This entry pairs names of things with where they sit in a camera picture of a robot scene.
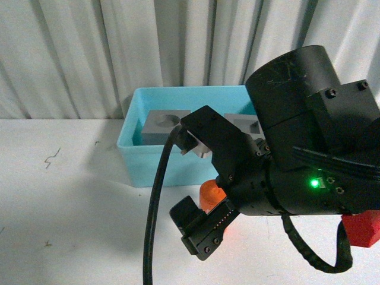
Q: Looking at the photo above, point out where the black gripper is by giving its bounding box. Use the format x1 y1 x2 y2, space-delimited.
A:
169 166 286 262

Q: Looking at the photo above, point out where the orange cylinder part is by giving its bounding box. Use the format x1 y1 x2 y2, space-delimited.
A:
199 179 226 213

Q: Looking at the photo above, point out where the gray cube with round recess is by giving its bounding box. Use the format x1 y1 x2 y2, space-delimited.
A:
141 110 191 145

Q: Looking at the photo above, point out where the gray cube with rectangular recess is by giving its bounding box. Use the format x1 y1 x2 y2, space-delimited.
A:
224 113 265 140

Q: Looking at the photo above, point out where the light blue plastic box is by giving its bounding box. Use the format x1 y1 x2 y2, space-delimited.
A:
117 85 256 188

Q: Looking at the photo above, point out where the red plastic block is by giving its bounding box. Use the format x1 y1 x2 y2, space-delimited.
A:
341 210 379 248

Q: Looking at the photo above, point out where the white pleated curtain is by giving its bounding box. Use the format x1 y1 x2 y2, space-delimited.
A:
1 1 379 119

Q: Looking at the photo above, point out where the thick black cable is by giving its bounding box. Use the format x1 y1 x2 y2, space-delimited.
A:
142 125 183 285

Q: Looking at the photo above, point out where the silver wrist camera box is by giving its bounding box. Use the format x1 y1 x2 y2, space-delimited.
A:
177 130 212 159

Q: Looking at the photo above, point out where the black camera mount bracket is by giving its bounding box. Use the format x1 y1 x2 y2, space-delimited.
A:
180 106 259 188

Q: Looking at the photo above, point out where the black ribbed cable loop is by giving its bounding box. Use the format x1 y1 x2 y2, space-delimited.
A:
281 214 354 273

